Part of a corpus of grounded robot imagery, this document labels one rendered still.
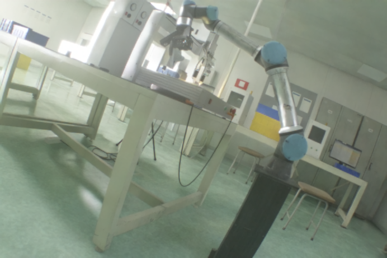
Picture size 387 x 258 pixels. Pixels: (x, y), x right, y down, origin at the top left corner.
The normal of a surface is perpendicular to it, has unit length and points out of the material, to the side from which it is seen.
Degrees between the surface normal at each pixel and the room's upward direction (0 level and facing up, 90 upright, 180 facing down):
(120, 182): 90
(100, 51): 90
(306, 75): 90
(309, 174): 90
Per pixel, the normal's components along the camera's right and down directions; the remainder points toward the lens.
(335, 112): -0.36, -0.10
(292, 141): -0.16, 0.11
